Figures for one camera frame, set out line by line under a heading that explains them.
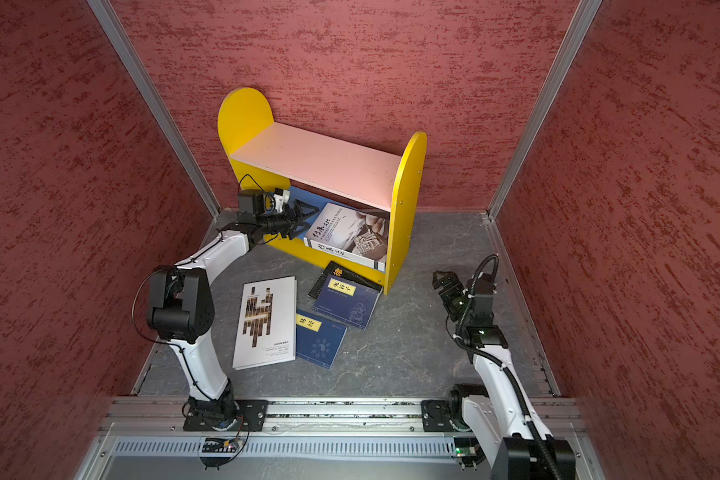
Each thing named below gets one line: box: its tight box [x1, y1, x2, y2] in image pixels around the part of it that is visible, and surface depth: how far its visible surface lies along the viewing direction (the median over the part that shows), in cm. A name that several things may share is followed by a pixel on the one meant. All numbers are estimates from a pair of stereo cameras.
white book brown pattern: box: [232, 276, 297, 370], surface depth 89 cm
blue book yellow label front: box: [296, 309, 347, 370], surface depth 87 cm
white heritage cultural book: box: [303, 202, 390, 272], surface depth 91 cm
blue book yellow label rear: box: [312, 274, 384, 330], surface depth 95 cm
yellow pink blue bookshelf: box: [218, 88, 428, 295], surface depth 81 cm
